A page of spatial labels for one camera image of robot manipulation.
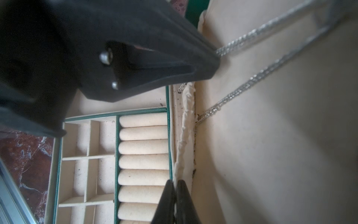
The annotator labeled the silver jewelry chain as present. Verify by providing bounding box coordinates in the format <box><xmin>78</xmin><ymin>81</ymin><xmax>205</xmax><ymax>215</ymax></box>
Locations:
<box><xmin>178</xmin><ymin>0</ymin><xmax>345</xmax><ymax>124</ymax></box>

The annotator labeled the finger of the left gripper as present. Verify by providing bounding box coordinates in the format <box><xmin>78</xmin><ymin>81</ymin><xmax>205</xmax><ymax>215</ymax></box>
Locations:
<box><xmin>56</xmin><ymin>1</ymin><xmax>220</xmax><ymax>102</ymax></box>

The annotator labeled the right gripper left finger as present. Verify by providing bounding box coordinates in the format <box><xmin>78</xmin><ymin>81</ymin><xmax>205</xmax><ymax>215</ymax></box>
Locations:
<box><xmin>151</xmin><ymin>180</ymin><xmax>176</xmax><ymax>224</ymax></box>

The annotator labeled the green jewelry box beige lining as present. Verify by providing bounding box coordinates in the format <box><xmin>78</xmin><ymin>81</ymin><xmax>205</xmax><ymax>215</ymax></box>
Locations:
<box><xmin>44</xmin><ymin>0</ymin><xmax>358</xmax><ymax>224</ymax></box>

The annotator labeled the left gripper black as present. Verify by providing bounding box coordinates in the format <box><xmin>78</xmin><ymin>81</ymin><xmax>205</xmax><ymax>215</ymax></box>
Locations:
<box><xmin>1</xmin><ymin>1</ymin><xmax>79</xmax><ymax>138</ymax></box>

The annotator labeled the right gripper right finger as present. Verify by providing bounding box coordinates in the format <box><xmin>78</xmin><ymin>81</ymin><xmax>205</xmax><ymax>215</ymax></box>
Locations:
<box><xmin>176</xmin><ymin>180</ymin><xmax>202</xmax><ymax>224</ymax></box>

